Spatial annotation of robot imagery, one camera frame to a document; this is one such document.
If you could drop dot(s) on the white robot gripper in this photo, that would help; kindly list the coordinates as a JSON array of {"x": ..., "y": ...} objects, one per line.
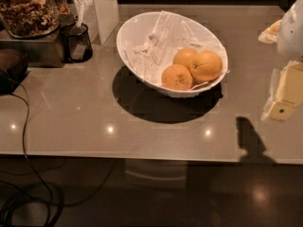
[{"x": 292, "y": 32}]

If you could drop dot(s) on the orange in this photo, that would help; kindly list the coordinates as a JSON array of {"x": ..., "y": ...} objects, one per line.
[
  {"x": 177, "y": 77},
  {"x": 206, "y": 66},
  {"x": 184, "y": 56}
]

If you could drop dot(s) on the white paper towel in bowl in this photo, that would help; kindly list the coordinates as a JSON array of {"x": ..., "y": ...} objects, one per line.
[{"x": 171, "y": 53}]

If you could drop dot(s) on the white tilted bowl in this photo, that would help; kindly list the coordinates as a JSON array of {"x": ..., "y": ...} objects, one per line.
[{"x": 148, "y": 42}]

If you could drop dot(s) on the black mesh pen cup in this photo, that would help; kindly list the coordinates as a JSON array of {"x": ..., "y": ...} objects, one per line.
[{"x": 76, "y": 43}]

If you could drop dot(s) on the white utensil in cup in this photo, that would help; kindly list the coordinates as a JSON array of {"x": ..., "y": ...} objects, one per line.
[{"x": 80, "y": 12}]

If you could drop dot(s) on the metal box stand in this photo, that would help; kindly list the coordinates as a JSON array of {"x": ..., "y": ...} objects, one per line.
[{"x": 46, "y": 51}]

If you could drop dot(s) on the glass jar of nuts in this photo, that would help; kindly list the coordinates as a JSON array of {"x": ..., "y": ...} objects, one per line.
[{"x": 24, "y": 19}]

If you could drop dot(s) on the white post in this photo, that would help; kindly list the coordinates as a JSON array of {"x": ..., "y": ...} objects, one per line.
[{"x": 102, "y": 17}]

